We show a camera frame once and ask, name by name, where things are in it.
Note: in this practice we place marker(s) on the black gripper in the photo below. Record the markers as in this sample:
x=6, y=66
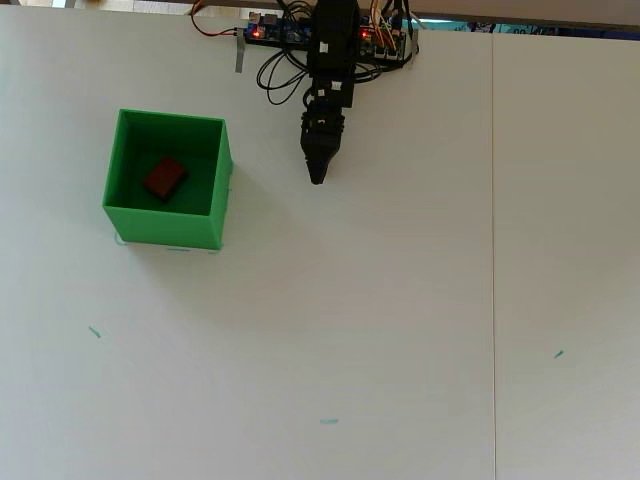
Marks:
x=324, y=122

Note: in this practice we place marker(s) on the green open bin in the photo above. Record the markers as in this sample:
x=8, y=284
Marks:
x=165, y=227

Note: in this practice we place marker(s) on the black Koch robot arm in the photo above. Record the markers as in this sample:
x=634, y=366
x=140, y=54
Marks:
x=332, y=30

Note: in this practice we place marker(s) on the blue controller circuit board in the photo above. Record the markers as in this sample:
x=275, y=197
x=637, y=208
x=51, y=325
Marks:
x=292, y=32

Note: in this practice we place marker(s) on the red block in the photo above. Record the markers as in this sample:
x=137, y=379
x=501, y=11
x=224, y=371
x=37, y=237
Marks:
x=164, y=177

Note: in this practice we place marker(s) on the grey tape strip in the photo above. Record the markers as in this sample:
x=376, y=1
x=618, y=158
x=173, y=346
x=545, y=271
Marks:
x=239, y=50

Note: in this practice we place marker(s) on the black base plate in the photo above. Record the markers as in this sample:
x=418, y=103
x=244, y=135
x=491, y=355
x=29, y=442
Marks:
x=280, y=44

